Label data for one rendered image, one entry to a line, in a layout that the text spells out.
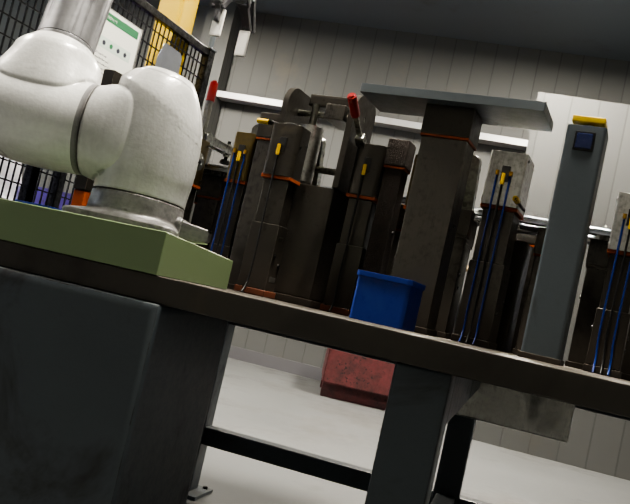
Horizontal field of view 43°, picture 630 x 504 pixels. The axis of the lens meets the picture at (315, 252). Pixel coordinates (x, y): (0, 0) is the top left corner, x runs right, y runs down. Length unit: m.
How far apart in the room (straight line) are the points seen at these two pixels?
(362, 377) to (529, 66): 3.43
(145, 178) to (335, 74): 7.03
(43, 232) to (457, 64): 7.05
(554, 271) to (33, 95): 0.94
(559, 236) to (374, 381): 5.05
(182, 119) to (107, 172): 0.15
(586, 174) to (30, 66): 0.98
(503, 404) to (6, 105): 1.50
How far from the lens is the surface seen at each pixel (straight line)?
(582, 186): 1.55
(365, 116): 1.86
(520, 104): 1.57
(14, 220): 1.30
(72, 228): 1.25
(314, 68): 8.34
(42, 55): 1.40
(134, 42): 2.75
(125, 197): 1.29
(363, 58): 8.26
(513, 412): 2.28
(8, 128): 1.38
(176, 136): 1.31
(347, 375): 6.49
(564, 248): 1.53
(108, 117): 1.33
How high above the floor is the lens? 0.71
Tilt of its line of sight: 4 degrees up
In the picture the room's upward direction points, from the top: 13 degrees clockwise
